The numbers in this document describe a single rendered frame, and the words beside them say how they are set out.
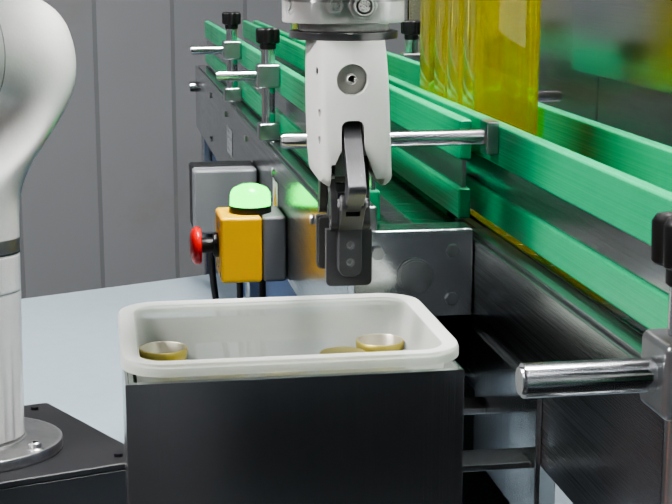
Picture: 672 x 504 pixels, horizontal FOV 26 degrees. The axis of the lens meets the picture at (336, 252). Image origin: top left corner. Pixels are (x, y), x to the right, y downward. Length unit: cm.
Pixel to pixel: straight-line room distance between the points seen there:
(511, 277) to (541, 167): 8
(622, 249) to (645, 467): 15
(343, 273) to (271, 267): 54
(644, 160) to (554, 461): 23
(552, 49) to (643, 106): 28
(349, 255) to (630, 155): 22
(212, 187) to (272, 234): 28
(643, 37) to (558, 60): 33
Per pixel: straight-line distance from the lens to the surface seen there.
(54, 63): 136
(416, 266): 113
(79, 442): 142
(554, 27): 163
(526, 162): 106
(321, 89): 97
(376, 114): 97
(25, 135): 135
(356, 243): 99
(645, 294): 85
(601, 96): 149
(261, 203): 153
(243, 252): 153
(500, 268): 107
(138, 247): 393
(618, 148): 110
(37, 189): 379
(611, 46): 137
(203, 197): 179
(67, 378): 183
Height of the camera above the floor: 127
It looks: 12 degrees down
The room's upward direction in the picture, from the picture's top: straight up
